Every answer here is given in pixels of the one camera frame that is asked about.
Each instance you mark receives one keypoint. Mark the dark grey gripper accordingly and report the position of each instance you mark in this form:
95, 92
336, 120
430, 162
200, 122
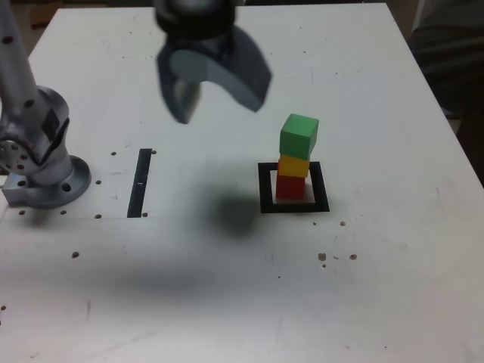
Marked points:
211, 47

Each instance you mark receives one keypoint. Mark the green cube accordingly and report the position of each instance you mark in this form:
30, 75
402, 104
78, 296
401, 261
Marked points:
298, 136

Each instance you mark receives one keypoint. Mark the yellow cube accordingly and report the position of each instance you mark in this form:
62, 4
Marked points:
293, 166

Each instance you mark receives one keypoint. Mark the red cube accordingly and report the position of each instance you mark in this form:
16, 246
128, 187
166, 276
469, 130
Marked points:
289, 187

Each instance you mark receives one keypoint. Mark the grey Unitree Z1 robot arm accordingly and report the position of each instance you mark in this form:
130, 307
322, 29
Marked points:
34, 125

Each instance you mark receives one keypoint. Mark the black tape square outline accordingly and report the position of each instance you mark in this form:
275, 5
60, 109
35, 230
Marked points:
264, 189

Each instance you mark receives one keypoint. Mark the black tape strip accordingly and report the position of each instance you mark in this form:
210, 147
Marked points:
138, 181

